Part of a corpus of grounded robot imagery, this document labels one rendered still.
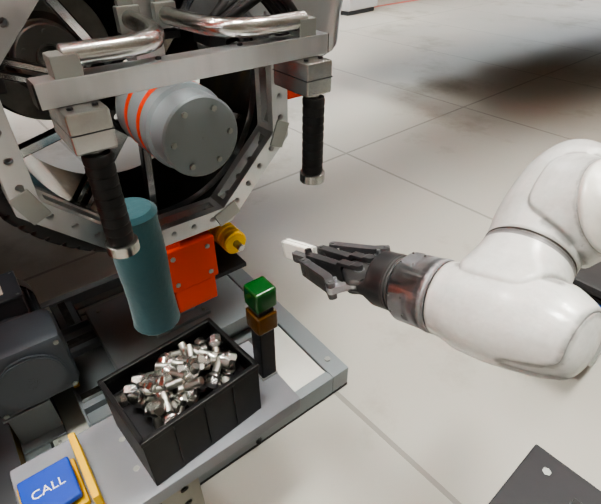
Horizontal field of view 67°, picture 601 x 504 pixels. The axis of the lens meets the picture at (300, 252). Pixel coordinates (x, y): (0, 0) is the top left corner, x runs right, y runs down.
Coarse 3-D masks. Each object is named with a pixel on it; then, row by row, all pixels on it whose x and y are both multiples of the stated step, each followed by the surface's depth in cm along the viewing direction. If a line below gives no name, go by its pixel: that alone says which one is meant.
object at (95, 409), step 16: (64, 336) 132; (80, 336) 127; (96, 336) 128; (240, 336) 132; (80, 352) 126; (96, 352) 127; (80, 368) 122; (96, 368) 122; (112, 368) 122; (80, 384) 118; (96, 384) 116; (80, 400) 112; (96, 400) 112; (96, 416) 111
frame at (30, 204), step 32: (0, 0) 59; (32, 0) 61; (0, 32) 60; (0, 64) 62; (256, 96) 96; (0, 128) 65; (256, 128) 100; (0, 160) 67; (256, 160) 97; (32, 192) 72; (224, 192) 101; (64, 224) 78; (96, 224) 82; (160, 224) 95; (192, 224) 95
